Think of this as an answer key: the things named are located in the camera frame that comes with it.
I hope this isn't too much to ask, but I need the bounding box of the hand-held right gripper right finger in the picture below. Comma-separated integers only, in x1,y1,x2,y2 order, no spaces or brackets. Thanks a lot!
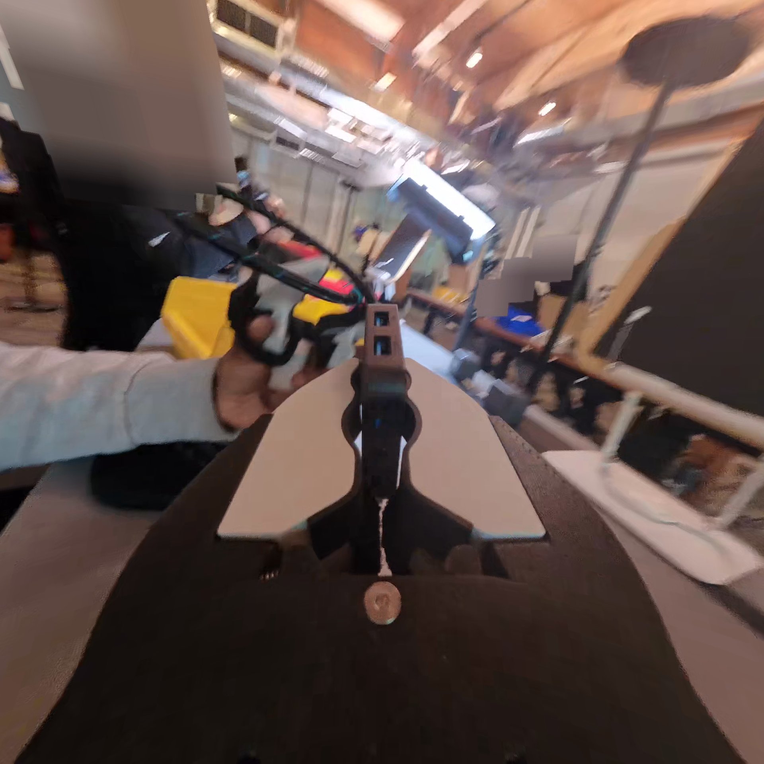
399,360,547,542

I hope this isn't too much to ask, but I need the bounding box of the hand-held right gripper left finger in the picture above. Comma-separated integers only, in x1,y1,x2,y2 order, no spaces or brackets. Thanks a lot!
216,358,364,542

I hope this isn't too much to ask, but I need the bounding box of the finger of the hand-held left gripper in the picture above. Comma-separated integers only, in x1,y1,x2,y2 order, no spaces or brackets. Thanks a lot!
330,326,366,367

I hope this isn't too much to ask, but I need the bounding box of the black hdmi port block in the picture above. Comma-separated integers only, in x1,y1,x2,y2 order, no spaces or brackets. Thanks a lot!
356,303,414,499

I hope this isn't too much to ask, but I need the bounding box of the black braided hdmi cable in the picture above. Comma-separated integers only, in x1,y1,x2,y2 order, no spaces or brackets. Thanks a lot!
212,182,374,308

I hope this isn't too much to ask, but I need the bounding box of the person's left forearm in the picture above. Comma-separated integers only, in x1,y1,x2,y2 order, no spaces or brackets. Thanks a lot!
0,341,240,472

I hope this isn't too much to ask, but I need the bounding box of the person's left hand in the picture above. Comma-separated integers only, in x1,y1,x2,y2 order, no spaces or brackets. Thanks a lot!
214,315,336,432

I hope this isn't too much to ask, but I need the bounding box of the yellow plastic bin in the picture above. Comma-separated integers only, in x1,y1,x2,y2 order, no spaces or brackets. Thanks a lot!
161,276,346,360

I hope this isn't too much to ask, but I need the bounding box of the long wooden table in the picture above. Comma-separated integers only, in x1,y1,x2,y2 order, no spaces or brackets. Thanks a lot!
409,289,604,374

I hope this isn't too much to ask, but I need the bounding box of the blue object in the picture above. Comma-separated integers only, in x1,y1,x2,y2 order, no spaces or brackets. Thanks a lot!
506,303,549,336

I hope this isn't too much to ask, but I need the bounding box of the bright computer monitor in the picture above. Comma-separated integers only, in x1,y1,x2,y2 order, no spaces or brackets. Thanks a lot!
387,160,497,265

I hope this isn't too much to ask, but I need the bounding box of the ceiling air vent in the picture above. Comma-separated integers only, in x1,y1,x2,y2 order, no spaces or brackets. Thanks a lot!
212,0,299,44

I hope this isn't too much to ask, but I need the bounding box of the black round lamp on pole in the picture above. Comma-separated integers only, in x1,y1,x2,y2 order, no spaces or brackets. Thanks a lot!
528,17,754,395

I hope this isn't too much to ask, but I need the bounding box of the white rail tube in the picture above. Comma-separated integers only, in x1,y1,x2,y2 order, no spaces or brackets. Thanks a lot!
600,361,764,451

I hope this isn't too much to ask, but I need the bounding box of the black panel wooden frame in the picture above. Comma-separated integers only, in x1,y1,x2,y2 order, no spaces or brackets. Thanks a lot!
578,116,764,419

